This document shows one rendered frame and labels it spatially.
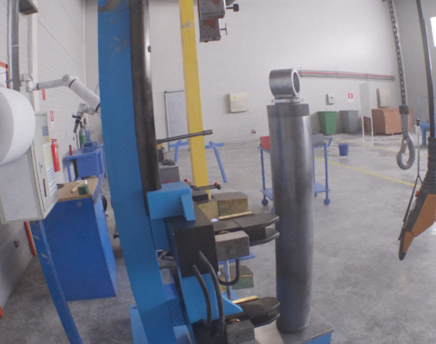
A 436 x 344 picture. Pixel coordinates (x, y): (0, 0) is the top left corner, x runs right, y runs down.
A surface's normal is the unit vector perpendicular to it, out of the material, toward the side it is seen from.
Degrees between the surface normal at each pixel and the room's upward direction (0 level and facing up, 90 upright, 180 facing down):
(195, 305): 90
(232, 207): 90
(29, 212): 90
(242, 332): 90
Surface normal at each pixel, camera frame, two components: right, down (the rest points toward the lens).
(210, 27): 0.08, 0.18
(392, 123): 0.33, 0.15
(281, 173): -0.66, 0.21
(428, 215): -0.47, 0.21
